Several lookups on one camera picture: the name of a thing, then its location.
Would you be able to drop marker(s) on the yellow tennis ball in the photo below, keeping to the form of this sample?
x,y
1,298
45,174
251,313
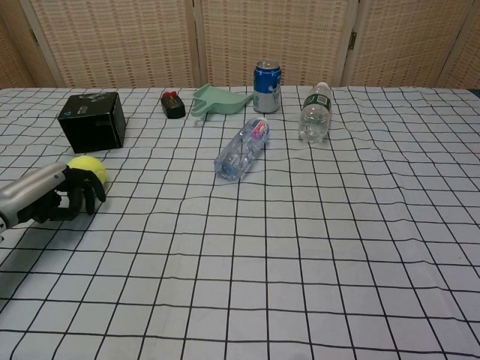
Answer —
x,y
90,165

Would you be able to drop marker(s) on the checkered light blue tablecloth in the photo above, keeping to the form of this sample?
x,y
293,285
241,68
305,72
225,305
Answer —
x,y
262,243

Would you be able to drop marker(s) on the small black bottle red cap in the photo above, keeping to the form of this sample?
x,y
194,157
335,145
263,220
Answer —
x,y
173,107

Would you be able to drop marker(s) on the woven folding screen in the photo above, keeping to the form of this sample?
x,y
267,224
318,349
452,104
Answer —
x,y
262,37

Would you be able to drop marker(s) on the mint green plastic dustpan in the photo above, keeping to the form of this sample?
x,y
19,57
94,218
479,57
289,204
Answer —
x,y
219,103

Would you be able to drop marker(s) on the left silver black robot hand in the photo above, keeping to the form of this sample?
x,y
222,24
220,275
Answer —
x,y
30,187

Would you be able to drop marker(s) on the black cardboard box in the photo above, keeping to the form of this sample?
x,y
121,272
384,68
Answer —
x,y
93,123

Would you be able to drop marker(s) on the blue soda can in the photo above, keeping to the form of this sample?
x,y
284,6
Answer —
x,y
267,88

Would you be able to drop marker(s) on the pink label water bottle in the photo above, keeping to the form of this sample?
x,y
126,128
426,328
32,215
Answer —
x,y
242,150

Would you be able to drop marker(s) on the green label water bottle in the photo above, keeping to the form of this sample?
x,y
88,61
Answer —
x,y
315,116

